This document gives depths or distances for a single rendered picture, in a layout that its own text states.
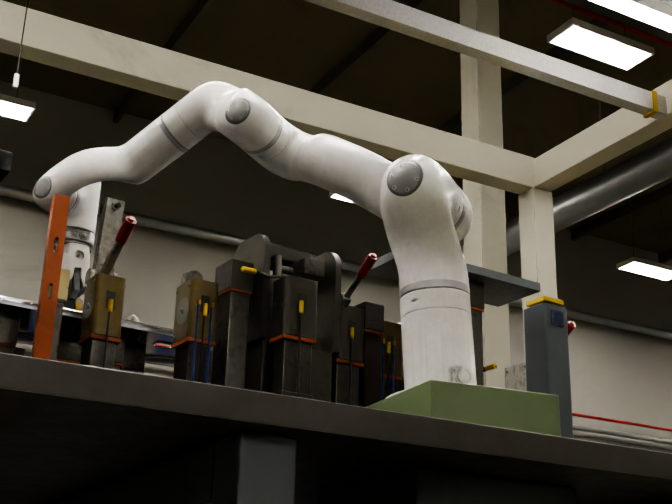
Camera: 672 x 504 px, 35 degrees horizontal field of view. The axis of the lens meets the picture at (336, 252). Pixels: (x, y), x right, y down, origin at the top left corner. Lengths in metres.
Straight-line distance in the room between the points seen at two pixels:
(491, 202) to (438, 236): 8.70
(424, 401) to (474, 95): 9.45
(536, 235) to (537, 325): 4.52
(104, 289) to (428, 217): 0.61
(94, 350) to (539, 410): 0.79
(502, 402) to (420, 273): 0.27
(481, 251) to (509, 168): 3.35
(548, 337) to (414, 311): 0.63
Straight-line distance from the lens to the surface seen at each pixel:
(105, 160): 2.21
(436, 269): 1.79
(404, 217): 1.80
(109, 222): 2.08
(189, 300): 2.04
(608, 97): 6.03
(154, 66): 5.94
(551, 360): 2.35
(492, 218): 10.44
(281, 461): 1.34
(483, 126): 10.81
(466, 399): 1.65
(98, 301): 1.99
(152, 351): 2.30
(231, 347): 2.03
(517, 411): 1.71
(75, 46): 5.84
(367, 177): 1.94
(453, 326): 1.77
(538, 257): 6.84
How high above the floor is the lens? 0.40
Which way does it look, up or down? 21 degrees up
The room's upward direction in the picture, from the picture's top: 2 degrees clockwise
